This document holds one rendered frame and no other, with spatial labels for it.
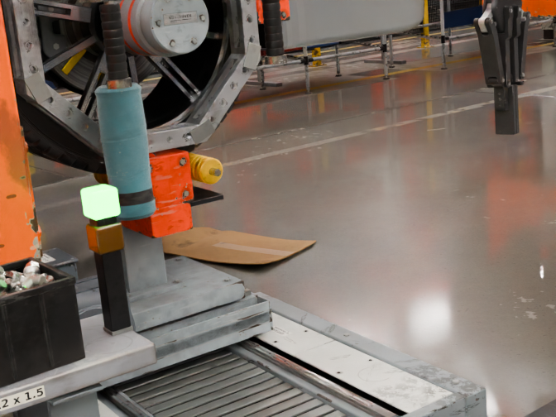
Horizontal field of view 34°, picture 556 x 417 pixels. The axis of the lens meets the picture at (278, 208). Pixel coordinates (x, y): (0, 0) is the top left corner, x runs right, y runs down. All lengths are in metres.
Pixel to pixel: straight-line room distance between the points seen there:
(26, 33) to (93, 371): 0.79
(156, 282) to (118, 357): 0.93
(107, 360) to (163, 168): 0.77
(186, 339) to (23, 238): 0.78
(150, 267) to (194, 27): 0.62
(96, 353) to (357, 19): 1.33
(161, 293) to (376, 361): 0.52
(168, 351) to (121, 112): 0.59
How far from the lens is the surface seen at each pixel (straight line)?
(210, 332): 2.13
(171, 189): 1.97
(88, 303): 1.65
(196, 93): 2.10
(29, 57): 1.83
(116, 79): 1.66
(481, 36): 1.31
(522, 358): 2.25
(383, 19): 2.41
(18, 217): 1.39
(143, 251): 2.14
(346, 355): 2.09
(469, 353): 2.27
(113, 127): 1.77
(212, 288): 2.15
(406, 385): 1.95
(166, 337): 2.07
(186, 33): 1.80
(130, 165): 1.78
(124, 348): 1.27
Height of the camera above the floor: 0.93
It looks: 15 degrees down
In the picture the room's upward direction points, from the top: 5 degrees counter-clockwise
